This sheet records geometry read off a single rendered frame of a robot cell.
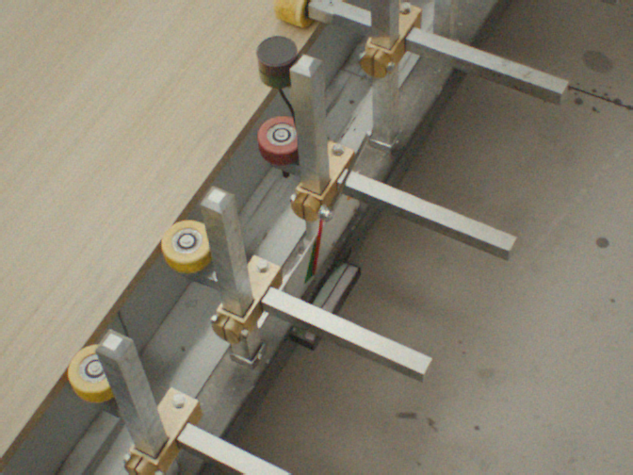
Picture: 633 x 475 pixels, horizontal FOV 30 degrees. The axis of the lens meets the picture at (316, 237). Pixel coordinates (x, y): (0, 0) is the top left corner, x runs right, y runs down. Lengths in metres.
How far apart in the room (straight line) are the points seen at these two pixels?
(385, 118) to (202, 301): 0.46
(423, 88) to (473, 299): 0.71
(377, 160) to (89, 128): 0.52
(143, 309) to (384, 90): 0.56
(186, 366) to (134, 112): 0.44
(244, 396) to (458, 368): 0.91
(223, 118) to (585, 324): 1.17
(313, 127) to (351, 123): 0.55
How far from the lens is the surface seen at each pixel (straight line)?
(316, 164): 1.87
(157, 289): 2.06
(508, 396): 2.73
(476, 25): 2.41
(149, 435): 1.70
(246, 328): 1.84
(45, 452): 1.97
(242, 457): 1.75
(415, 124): 2.24
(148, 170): 1.96
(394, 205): 1.93
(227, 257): 1.69
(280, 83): 1.75
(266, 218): 2.22
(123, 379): 1.55
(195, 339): 2.10
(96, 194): 1.95
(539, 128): 3.17
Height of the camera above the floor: 2.42
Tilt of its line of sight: 55 degrees down
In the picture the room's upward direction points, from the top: 5 degrees counter-clockwise
